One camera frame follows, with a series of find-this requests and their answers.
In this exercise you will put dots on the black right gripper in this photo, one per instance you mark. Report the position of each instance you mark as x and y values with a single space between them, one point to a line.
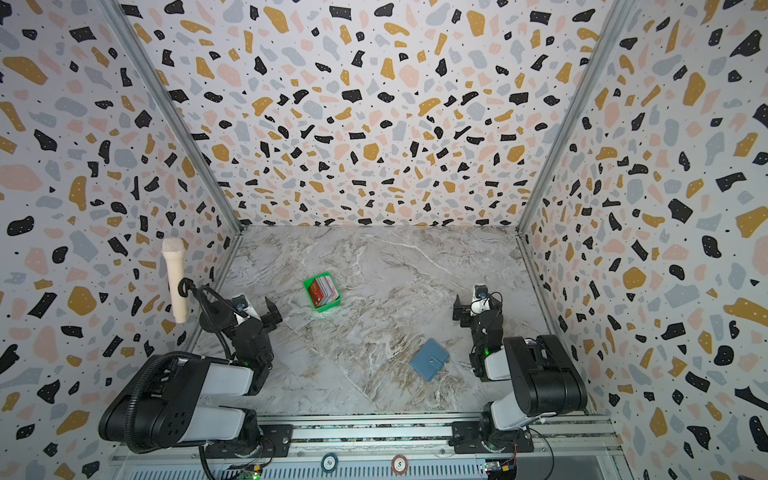
464 309

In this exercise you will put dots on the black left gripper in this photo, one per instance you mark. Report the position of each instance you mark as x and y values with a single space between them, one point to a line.
269 320

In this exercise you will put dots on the green plastic card tray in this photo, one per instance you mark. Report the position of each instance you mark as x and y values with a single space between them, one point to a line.
329 305

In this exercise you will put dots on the blue card holder wallet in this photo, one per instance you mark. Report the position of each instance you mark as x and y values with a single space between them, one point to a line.
429 360

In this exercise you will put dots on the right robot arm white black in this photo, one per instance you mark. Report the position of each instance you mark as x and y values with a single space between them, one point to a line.
544 381

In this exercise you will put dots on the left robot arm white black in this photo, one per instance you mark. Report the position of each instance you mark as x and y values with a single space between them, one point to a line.
161 406

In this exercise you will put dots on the stack of cards in tray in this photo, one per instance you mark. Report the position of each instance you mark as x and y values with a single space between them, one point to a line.
322 291

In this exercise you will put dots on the beige microphone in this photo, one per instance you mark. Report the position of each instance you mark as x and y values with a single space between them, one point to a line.
173 250

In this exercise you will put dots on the green round sticker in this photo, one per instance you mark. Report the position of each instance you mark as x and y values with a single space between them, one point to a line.
329 463

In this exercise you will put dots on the red round sticker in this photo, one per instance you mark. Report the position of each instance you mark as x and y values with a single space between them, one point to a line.
399 465

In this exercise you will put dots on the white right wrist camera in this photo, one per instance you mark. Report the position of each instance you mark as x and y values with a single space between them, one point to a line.
480 301

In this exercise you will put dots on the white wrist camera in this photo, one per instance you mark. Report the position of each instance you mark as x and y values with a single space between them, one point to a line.
480 301
243 309

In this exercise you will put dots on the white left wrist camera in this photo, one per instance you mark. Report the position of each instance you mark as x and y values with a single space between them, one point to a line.
243 309

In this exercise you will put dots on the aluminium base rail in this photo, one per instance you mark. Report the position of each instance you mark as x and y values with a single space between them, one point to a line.
572 446

